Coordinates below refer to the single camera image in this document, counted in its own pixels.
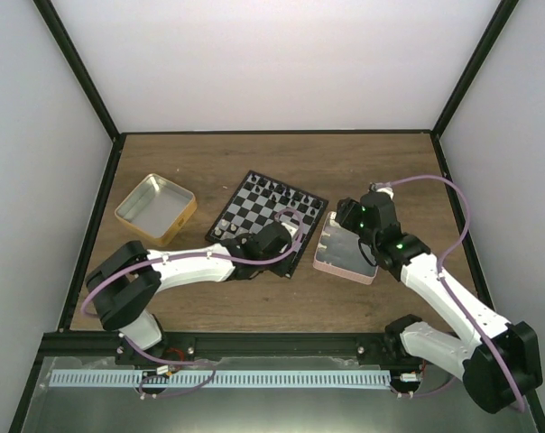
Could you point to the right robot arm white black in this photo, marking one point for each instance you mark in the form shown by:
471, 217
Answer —
497, 361

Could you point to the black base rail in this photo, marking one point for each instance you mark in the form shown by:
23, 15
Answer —
366, 348

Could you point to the metal front plate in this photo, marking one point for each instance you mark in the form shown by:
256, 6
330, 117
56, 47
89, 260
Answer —
440, 406

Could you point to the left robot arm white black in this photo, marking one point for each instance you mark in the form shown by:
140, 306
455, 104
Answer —
121, 288

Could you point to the black chess pieces row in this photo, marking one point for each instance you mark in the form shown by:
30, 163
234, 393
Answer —
265, 196

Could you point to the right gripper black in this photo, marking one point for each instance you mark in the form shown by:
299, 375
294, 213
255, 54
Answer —
346, 216

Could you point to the black white chess board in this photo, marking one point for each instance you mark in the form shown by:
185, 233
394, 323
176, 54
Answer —
248, 222

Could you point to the yellow metal tin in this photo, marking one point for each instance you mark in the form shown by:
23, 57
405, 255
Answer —
156, 209

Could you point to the light blue slotted cable duct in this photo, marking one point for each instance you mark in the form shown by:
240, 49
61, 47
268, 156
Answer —
224, 379

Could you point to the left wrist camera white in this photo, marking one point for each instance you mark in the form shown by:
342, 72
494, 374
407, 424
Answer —
293, 229

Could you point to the pink metal tin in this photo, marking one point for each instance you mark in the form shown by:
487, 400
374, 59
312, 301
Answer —
346, 257

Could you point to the white chess pieces in tin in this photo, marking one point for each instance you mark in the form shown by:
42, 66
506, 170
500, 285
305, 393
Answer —
325, 238

